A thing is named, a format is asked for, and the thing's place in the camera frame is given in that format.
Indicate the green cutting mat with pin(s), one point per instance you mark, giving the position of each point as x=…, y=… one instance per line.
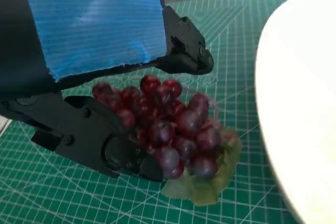
x=78, y=200

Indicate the bunch of purple toy grapes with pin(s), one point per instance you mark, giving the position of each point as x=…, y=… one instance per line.
x=183, y=129

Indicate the white plate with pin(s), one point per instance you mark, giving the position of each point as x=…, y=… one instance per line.
x=302, y=103

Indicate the bare black left hand blue tape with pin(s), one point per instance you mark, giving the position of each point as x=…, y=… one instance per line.
x=92, y=24

